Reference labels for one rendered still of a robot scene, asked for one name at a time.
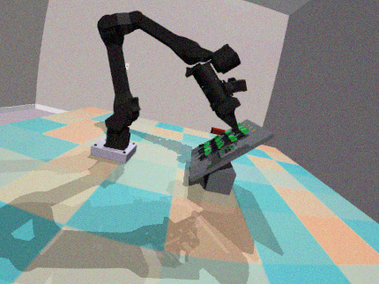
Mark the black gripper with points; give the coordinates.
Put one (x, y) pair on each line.
(223, 105)

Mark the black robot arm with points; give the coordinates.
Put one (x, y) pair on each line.
(112, 29)

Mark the grey switch panel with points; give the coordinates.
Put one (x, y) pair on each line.
(212, 158)

